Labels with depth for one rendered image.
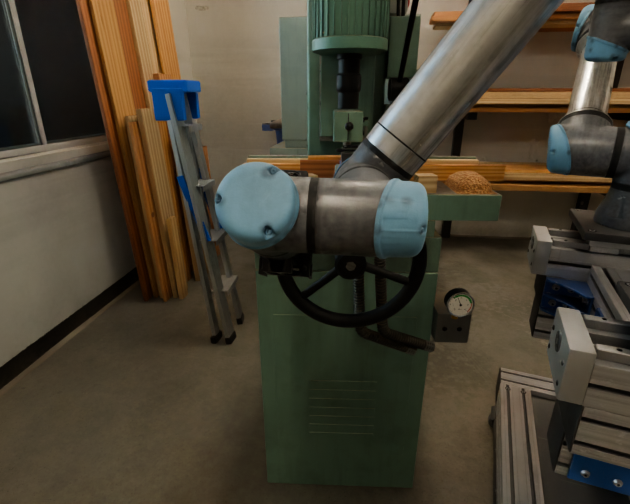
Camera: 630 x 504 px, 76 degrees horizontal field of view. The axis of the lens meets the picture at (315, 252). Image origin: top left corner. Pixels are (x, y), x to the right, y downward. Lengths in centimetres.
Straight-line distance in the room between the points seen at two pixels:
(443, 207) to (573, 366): 43
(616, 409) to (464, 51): 53
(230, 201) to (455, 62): 28
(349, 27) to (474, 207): 47
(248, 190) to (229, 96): 319
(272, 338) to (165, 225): 142
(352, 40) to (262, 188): 66
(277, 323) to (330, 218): 71
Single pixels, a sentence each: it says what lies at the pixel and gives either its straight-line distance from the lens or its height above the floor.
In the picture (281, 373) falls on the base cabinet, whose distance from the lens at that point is 114.
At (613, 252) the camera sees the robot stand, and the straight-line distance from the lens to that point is 118.
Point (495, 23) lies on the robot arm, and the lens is 50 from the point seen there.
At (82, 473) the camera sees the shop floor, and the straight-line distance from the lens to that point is 162.
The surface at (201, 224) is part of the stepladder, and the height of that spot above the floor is 59.
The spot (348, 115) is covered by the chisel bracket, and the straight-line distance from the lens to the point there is 101.
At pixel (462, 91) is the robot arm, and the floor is 111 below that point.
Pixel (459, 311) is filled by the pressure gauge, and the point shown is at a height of 64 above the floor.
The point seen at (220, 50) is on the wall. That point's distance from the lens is 356.
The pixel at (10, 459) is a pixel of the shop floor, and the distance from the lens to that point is 178.
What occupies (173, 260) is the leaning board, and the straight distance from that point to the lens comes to 240.
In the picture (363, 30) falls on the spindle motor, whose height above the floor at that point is 123.
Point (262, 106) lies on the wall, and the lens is 346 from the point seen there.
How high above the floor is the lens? 111
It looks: 21 degrees down
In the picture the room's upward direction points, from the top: straight up
